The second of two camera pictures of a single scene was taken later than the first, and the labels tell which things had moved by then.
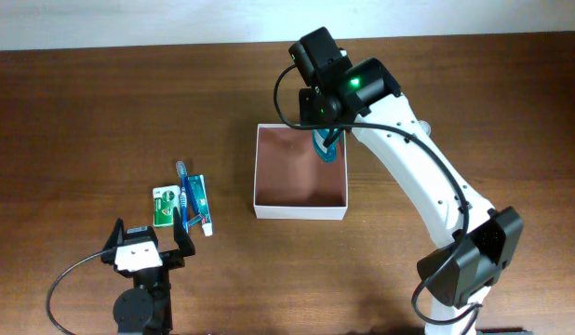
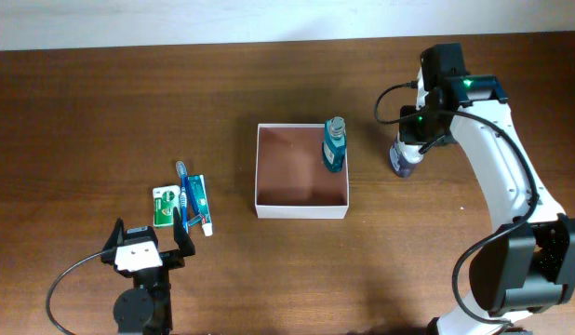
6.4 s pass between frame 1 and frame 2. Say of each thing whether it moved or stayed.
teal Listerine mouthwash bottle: moved
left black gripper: stayed
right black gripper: moved
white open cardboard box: stayed
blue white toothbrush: stayed
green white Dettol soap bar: stayed
